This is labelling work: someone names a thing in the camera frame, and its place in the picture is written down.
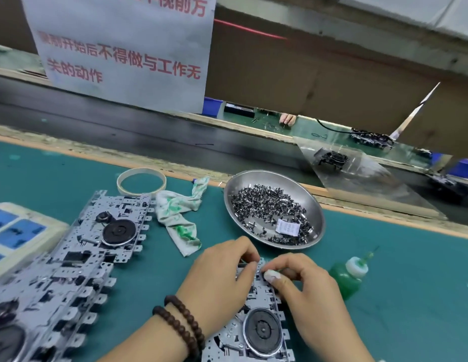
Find person's left hand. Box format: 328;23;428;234
176;236;261;336

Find person's right hand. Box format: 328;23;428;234
262;252;374;362

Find green glue squeeze bottle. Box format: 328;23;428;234
328;248;380;301

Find white green-stained cloth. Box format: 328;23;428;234
155;175;211;257

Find pile of small metal parts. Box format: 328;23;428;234
230;185;316;246

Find round metal bowl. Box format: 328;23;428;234
222;169;326;251

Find finished mechanisms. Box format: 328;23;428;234
313;128;397;172

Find black conveyor belt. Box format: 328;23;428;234
0;71;468;227

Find clear plastic sheet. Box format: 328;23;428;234
294;135;446;219

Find black flat box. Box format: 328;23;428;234
224;104;256;119

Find blue plastic bin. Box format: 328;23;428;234
432;153;468;180
202;97;225;119

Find white blue power strip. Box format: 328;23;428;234
0;202;71;284

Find brown cardboard panel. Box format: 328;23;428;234
204;19;468;159

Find white paper sign red text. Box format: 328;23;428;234
21;0;217;115

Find wooden shelf beam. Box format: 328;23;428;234
215;0;468;78

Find brown bead bracelet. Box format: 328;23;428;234
152;295;206;362

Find white tape ring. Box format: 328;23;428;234
116;167;169;197

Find red cord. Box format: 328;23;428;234
215;19;288;41

